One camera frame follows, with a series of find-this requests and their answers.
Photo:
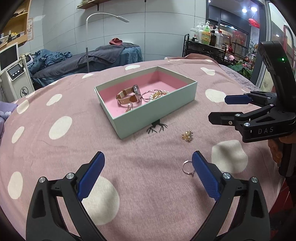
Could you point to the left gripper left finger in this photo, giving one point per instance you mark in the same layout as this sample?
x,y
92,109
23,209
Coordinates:
x,y
45,220

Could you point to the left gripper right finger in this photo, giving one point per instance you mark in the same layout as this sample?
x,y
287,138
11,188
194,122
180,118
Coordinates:
x,y
251,218

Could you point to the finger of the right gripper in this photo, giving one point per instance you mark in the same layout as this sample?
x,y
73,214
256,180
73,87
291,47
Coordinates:
x,y
231,119
240,99

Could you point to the gold crystal brooch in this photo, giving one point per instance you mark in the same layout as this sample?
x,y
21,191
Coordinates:
x,y
187,136

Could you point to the right hand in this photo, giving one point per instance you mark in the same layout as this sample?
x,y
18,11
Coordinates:
x,y
275,149

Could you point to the black metal trolley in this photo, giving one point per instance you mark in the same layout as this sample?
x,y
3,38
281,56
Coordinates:
x,y
190,47

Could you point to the clear plastic bottle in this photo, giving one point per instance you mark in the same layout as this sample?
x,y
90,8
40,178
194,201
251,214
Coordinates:
x,y
219,38

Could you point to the dark brown bottle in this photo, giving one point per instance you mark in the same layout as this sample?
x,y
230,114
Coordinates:
x,y
213,38

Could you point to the green yellow bottle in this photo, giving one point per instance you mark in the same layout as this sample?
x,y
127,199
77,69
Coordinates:
x,y
206,35

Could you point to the pink polka dot bedspread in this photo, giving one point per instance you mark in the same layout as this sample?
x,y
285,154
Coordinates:
x,y
145,191

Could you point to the white pump bottle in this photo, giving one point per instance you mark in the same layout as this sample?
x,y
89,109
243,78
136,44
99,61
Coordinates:
x,y
197,32

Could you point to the mint green pink-lined box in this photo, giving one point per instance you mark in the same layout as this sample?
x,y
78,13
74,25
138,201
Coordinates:
x,y
163,91

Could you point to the purple floral blanket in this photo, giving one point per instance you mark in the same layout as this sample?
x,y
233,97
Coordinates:
x,y
5,111

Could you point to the white beauty machine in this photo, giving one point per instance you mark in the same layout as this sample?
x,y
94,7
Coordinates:
x,y
15,80

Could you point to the dark grey towel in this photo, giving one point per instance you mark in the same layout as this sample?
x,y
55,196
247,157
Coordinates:
x,y
107,54

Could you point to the red folded cloth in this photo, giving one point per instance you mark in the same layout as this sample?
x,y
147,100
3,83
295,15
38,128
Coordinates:
x,y
116,41

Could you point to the blue massage bed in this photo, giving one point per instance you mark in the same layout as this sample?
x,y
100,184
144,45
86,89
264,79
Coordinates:
x,y
49,67

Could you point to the crumpled blue bedding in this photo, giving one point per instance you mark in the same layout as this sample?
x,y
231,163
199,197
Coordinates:
x,y
45,58

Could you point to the tan strap wristwatch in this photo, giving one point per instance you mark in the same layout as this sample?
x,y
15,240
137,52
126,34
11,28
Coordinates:
x,y
129,95

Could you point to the wooden wall shelf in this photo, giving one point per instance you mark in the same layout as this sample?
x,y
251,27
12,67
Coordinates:
x,y
16,26

